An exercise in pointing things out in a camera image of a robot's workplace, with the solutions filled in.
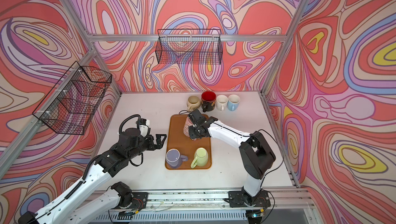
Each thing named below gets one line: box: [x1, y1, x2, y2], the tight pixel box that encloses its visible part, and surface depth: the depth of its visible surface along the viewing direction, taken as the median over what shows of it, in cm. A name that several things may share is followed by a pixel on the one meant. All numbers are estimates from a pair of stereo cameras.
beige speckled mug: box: [186, 94, 201, 113], surface depth 106 cm
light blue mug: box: [227, 93, 241, 112], surface depth 104 cm
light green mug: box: [190, 147, 209, 169], surface depth 80 cm
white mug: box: [216, 94, 229, 111], surface depth 104 cm
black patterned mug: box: [201, 90, 217, 113], surface depth 104 cm
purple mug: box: [165, 148, 189, 169], surface depth 82 cm
